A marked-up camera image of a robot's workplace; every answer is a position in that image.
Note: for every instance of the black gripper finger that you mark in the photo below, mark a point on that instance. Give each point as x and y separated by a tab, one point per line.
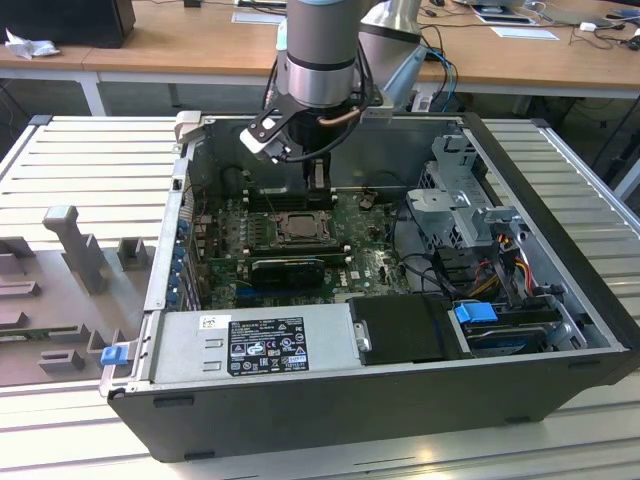
320	177

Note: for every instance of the silver universal robots arm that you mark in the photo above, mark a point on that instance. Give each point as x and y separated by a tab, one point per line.
320	35

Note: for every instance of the thin metal locking lever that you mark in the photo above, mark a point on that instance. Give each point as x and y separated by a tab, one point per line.
270	202

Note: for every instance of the cpu socket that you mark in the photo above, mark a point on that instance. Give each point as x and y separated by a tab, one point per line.
276	227

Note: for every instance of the black ram stick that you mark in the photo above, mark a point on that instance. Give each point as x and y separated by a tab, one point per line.
280	202
300	247

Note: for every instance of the green motherboard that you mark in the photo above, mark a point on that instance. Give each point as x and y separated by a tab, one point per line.
372	260

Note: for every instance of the black graphics card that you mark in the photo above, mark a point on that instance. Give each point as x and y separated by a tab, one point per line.
287	274

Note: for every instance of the grey flat pad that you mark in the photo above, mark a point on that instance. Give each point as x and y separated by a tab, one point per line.
255	17

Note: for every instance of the metal drive cage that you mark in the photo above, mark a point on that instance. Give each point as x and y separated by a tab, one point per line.
450	220

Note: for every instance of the hard disk in blue carrier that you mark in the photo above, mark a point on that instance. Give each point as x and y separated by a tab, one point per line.
475	313

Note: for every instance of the grey power supply unit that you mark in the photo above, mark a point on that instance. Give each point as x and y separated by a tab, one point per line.
185	345

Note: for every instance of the dark tablet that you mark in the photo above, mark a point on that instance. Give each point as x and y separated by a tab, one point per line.
502	19

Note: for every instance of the white paper sheet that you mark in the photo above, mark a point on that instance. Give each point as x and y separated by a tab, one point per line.
525	33

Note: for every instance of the black open pc case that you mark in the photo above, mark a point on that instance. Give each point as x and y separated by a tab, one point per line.
350	425

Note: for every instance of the short wooden desk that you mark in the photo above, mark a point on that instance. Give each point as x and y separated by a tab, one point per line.
50	65

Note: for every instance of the black computer tower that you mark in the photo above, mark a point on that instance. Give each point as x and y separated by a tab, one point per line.
65	22

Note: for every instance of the blue case latch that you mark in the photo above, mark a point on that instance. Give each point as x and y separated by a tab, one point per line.
114	357

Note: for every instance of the grey parts rack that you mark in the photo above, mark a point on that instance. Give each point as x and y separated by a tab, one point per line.
55	280

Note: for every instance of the crumpled white paper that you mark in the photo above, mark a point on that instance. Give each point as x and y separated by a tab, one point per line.
30	47

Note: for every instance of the white power adapter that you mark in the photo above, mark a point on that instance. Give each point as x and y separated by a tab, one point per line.
589	26

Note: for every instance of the green ram stick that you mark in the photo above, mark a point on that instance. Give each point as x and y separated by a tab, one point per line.
30	336

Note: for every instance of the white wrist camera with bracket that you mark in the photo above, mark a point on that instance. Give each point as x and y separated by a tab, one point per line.
260	142

